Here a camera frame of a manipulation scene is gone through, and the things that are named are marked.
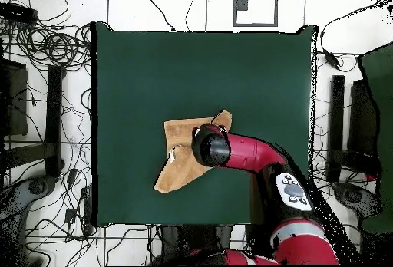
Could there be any dark box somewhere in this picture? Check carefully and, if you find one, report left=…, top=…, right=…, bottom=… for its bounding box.
left=348, top=77, right=381, bottom=157

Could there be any grey wheeled base leg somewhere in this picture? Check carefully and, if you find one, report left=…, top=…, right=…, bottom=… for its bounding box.
left=332, top=182, right=383, bottom=219
left=0, top=174, right=59, bottom=219

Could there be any black power adapter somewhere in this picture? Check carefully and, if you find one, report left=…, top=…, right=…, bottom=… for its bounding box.
left=323, top=51, right=342, bottom=70

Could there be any coiled black cable bundle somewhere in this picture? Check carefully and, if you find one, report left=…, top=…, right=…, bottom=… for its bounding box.
left=12, top=22, right=93, bottom=71

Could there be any tan terry towel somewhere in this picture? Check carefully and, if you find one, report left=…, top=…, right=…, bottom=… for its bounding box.
left=153, top=109, right=233, bottom=194

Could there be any black box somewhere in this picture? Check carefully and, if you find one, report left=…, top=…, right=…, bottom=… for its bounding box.
left=0, top=58, right=29, bottom=137

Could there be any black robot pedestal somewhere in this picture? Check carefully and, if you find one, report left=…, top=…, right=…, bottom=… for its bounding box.
left=159, top=224, right=234, bottom=266

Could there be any dark green table cloth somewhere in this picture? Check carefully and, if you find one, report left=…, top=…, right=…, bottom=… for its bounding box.
left=91, top=21, right=319, bottom=228

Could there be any green cloth sheet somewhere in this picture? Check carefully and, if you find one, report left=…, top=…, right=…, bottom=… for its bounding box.
left=357, top=41, right=393, bottom=234

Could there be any black power strip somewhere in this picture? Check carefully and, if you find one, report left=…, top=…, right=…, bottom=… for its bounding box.
left=0, top=2, right=38, bottom=24

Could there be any thin black cable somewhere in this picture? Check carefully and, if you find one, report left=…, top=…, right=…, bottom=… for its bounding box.
left=143, top=0, right=177, bottom=32

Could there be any black stand frame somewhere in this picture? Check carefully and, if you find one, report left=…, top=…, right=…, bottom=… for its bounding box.
left=325, top=74, right=383, bottom=183
left=0, top=64, right=65, bottom=179

